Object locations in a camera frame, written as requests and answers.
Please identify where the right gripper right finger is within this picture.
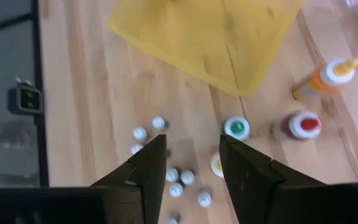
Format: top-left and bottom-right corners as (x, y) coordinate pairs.
(218, 134), (328, 224)

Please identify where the grey wall socket box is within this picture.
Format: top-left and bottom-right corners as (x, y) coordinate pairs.
(7, 79), (45, 118)

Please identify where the orange food coloring bottle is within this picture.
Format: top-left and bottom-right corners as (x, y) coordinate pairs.
(291, 57), (358, 102)

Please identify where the small white-cap dropper bottle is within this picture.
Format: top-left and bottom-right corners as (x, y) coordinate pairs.
(151, 116), (169, 131)
(197, 189), (213, 208)
(165, 213), (181, 224)
(168, 182), (185, 198)
(180, 169), (196, 187)
(132, 126), (149, 141)

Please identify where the dark red food coloring bottle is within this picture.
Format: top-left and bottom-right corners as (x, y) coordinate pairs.
(272, 110), (323, 141)

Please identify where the green cap food coloring bottle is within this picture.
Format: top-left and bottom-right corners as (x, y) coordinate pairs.
(223, 116), (251, 141)

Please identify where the yellow translucent plastic bin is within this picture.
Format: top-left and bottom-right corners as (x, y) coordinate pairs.
(109, 0), (306, 97)

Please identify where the small dropper bottle blue label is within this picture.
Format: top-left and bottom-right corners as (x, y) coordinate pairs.
(165, 167), (180, 183)

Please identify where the black metal table frame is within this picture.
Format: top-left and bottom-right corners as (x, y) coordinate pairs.
(30, 0), (50, 188)

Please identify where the yellow cap food coloring bottle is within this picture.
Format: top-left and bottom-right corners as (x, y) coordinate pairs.
(209, 151), (225, 179)

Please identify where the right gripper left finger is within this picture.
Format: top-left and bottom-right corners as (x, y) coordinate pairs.
(90, 134), (168, 224)

